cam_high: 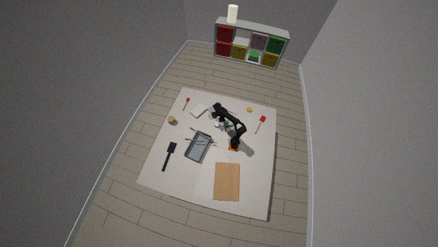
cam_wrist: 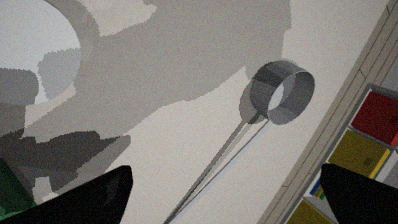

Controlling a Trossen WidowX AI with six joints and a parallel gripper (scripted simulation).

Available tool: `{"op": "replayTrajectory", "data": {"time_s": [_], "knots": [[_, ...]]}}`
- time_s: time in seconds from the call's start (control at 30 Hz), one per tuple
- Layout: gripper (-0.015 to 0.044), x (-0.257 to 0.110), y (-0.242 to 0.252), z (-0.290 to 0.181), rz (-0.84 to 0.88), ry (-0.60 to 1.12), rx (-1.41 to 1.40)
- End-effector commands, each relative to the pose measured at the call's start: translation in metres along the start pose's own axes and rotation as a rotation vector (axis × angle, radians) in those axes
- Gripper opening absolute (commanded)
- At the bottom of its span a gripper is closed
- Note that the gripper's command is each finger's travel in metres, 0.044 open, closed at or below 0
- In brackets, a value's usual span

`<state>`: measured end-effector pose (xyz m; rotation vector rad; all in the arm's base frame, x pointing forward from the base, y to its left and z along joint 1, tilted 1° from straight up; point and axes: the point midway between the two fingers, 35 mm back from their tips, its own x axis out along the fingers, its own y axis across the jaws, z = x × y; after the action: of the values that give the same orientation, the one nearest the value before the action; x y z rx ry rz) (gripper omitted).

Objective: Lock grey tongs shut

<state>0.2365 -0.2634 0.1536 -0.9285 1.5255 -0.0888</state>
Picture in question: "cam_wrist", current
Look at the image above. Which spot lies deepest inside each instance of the grey saucepan with long handle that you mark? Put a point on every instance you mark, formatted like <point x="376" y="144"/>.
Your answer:
<point x="281" y="93"/>

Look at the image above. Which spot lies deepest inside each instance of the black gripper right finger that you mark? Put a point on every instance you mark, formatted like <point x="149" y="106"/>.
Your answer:
<point x="356" y="199"/>

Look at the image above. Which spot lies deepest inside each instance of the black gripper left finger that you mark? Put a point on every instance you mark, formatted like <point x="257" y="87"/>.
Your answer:
<point x="100" y="201"/>

